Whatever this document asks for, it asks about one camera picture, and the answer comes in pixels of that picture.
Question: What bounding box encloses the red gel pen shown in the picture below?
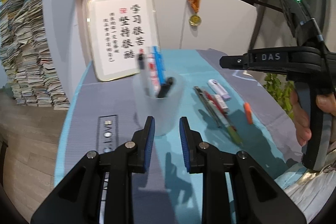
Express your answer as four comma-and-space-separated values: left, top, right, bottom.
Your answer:
202, 89, 227, 118

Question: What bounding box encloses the right hand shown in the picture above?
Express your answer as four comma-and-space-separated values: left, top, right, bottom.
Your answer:
290, 90, 336, 147

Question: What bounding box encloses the red white checkered pen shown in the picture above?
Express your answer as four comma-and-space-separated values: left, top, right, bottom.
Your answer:
147, 47, 161, 96

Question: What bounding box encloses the gold medal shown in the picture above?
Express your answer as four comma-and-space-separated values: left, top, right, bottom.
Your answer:
187, 0, 202, 27

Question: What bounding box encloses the stack of books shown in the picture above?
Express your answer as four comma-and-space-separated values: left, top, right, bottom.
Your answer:
1, 0, 70, 110

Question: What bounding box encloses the orange highlighter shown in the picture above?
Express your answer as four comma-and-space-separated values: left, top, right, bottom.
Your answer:
243, 102, 253, 124

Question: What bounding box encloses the white eraser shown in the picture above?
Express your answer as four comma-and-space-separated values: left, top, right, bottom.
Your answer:
213, 94, 229, 113

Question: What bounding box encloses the white calligraphy sign plaque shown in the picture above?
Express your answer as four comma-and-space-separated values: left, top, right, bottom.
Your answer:
87, 0, 159, 81

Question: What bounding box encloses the green white pen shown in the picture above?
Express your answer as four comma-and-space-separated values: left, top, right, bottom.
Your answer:
220, 115, 243, 145

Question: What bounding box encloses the translucent white pen cup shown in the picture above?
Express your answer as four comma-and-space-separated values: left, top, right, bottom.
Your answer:
133, 71, 185, 136

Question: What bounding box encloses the blue pen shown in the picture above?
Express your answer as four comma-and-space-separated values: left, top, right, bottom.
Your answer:
153, 46, 165, 85

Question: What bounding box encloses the purple white correction tape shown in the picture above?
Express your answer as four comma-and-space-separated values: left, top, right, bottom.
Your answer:
207, 79, 231, 101

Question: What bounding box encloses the dark grey pen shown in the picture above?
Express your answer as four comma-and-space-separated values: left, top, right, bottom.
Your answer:
193, 86, 221, 127

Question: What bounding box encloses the grey blue desk mat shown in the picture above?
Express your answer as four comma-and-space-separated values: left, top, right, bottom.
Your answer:
55, 50, 302, 223

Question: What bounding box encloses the green potted plant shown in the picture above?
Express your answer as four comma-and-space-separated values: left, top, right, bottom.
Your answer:
263, 73, 294, 119

